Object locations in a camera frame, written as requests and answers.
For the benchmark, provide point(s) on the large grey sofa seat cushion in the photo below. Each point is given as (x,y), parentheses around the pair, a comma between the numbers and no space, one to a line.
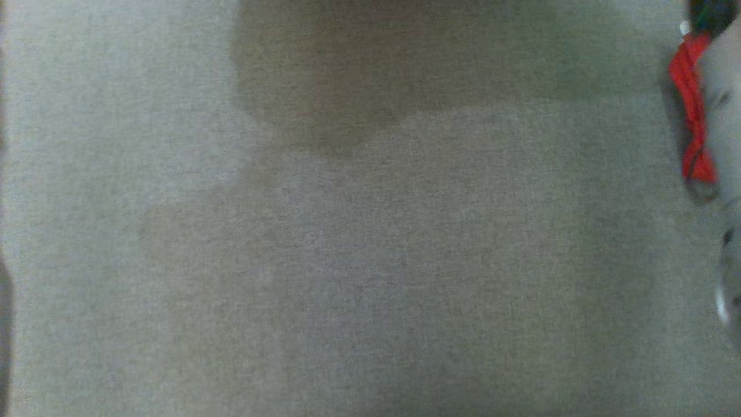
(347,260)

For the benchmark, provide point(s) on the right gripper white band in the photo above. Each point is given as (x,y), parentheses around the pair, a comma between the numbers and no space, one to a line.
(715,14)

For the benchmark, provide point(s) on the red shorts with white stripe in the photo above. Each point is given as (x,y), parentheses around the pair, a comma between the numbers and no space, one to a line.
(689,87)

